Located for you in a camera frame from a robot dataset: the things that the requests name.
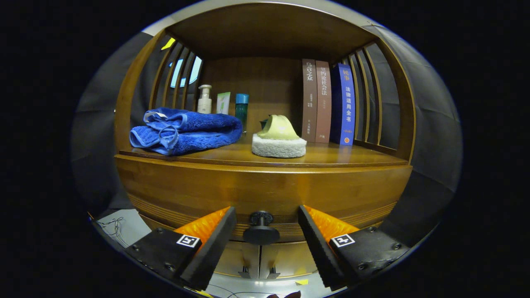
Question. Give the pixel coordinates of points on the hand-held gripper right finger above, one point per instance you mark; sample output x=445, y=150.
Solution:
x=321, y=248

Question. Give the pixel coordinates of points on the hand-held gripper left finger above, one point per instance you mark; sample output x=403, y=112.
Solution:
x=213, y=248

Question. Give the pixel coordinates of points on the wooden drawer with black knob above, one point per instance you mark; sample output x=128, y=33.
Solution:
x=269, y=186

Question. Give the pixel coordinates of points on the yellow brush with white sponge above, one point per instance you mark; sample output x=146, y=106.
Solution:
x=279, y=128

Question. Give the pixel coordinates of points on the wooden cabinet door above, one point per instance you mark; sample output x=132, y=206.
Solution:
x=290, y=258
x=236, y=258

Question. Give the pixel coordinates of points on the wooden countertop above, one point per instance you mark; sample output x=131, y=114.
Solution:
x=339, y=155

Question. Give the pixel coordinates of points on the wooden cabinet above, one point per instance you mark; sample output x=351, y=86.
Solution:
x=265, y=29

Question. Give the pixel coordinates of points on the yellow floor tape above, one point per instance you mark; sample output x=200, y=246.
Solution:
x=302, y=282

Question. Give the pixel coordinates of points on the blue folded towel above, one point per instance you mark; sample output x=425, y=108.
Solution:
x=198, y=132

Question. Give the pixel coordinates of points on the dark blue lidded teacup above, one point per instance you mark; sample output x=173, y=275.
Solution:
x=263, y=123

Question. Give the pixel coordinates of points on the teal bottle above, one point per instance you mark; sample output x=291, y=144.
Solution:
x=242, y=109

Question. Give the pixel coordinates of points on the white pump bottle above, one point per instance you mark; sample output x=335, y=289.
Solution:
x=204, y=105

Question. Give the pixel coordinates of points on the white green tube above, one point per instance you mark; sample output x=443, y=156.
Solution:
x=223, y=103

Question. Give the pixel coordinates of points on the blue book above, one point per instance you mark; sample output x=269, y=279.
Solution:
x=345, y=103

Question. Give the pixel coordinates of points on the reddish brown book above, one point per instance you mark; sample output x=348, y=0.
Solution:
x=323, y=99

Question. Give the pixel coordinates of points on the dark brown book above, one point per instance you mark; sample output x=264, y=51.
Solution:
x=309, y=99

